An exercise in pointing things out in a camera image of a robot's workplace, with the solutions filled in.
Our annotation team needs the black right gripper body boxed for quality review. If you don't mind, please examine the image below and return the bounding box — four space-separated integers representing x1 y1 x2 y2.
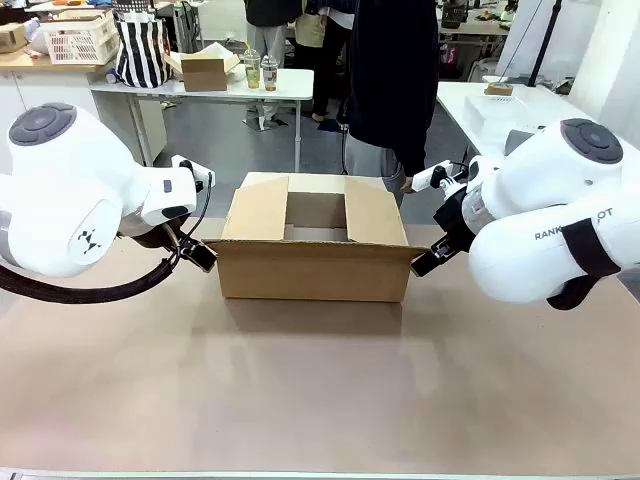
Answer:
432 187 476 256

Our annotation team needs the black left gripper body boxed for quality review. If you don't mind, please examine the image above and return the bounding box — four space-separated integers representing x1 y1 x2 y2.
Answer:
117 214 194 254

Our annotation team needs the brown cardboard packing box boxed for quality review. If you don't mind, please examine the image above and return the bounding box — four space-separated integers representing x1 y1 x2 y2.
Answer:
202 171 431 304

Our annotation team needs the person's left forearm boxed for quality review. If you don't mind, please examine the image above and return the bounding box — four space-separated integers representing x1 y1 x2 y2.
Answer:
396 112 428 178

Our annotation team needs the small open cardboard box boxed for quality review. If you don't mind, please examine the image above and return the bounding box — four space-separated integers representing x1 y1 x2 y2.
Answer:
179 57 229 93

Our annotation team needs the cardboard box on cabinet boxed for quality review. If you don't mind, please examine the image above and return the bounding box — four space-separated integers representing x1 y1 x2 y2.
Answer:
0 21 27 55

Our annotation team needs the clear white plastic tray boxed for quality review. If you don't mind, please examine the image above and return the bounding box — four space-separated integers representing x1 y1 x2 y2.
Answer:
461 93 544 132

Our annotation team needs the white table with curved edge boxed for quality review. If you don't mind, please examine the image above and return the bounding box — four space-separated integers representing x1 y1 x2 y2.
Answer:
435 80 604 157

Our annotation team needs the person in dark hoodie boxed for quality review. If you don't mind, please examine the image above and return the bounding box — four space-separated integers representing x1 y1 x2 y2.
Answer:
343 0 441 210

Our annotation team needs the white cabinet with wooden top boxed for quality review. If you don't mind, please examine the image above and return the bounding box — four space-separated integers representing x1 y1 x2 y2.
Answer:
0 48 169 169

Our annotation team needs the black white striped bag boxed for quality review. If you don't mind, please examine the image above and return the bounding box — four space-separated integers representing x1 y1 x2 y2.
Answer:
114 15 172 90

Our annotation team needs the plastic cup with yellow drink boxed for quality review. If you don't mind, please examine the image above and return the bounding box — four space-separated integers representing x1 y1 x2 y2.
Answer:
242 48 263 91

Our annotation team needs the white table with metal legs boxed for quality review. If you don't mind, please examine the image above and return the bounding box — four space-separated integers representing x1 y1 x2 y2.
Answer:
91 66 315 174

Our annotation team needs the plastic cup with brown drink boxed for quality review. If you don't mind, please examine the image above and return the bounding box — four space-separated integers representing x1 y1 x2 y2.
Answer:
260 55 280 93

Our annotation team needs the black tripod pole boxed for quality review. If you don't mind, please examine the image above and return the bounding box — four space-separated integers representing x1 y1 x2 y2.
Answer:
527 0 562 87

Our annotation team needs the large white plastic crate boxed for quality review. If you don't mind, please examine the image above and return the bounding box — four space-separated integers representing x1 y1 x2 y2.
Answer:
41 8 121 67

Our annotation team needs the bystander in black trousers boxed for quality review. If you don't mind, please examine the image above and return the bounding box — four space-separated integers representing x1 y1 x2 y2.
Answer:
293 0 352 124

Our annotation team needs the bystander in grey trousers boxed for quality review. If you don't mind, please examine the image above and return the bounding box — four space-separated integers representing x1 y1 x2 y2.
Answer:
243 0 304 132

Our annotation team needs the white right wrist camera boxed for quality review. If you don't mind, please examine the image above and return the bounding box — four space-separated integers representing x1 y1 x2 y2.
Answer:
412 160 474 194

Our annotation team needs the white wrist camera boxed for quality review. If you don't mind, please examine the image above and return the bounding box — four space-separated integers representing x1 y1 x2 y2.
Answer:
171 154 217 190
412 160 474 194

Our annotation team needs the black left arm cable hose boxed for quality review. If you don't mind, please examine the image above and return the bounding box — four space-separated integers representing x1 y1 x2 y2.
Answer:
0 184 217 306

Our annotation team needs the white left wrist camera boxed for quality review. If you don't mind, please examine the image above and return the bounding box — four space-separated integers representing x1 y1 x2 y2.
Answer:
171 154 217 190

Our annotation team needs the black strap on arm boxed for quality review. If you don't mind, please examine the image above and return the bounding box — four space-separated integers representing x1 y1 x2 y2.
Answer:
561 217 622 279

